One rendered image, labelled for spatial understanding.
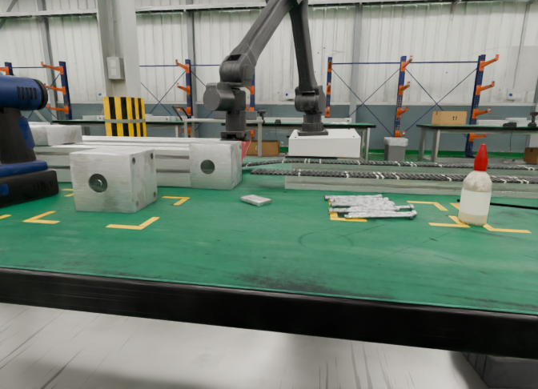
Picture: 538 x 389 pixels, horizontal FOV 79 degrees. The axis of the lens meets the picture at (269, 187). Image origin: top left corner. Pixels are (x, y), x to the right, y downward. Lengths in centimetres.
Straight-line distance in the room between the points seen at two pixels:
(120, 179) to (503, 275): 51
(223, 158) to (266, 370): 64
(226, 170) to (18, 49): 1131
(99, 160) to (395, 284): 45
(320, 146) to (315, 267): 94
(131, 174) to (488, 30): 901
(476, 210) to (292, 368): 72
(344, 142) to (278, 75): 728
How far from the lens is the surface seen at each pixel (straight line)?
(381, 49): 861
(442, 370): 119
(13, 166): 72
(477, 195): 56
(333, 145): 126
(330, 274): 35
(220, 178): 70
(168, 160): 73
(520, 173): 102
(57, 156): 87
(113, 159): 56
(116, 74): 416
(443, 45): 893
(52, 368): 124
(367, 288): 33
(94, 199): 60
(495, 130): 596
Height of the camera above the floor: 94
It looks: 13 degrees down
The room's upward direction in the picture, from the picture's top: 1 degrees clockwise
